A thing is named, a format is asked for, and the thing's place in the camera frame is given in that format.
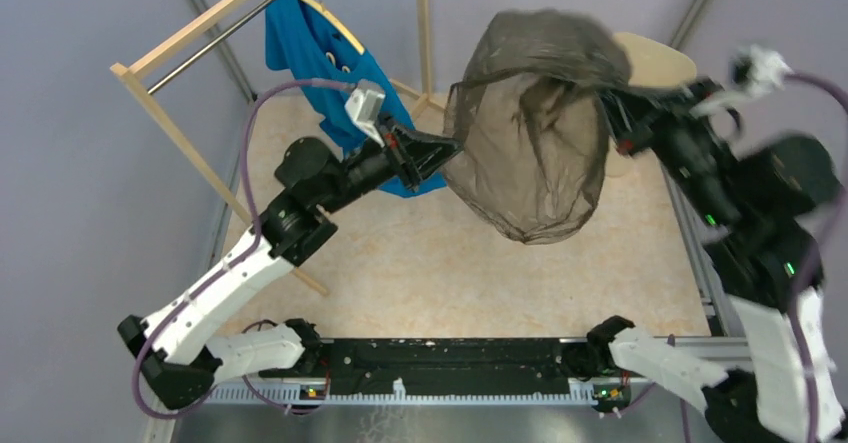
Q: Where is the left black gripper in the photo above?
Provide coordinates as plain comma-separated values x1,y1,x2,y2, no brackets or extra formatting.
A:
319,109,463,214

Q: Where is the cream plastic trash bin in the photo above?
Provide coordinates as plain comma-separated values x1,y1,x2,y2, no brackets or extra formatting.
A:
606,32,697,179

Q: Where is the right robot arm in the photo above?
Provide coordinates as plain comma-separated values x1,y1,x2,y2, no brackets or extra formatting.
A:
586,79,847,442

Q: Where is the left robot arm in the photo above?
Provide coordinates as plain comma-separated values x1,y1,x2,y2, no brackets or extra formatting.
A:
118,117,461,420

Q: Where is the wooden clothes hanger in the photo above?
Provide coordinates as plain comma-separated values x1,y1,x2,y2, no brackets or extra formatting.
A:
300,0,366,56

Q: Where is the wooden clothes rack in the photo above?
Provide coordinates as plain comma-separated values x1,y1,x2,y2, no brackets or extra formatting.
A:
118,0,436,299

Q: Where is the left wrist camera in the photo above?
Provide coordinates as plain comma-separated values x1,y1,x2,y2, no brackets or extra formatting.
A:
344,79,385,147

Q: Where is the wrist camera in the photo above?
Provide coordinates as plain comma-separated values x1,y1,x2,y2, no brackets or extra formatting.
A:
689,44,793,118
344,79,385,147

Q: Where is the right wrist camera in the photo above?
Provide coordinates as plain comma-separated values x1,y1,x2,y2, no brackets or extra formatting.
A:
689,44,793,118

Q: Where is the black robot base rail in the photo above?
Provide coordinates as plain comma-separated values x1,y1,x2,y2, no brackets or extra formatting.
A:
259,338,634,396

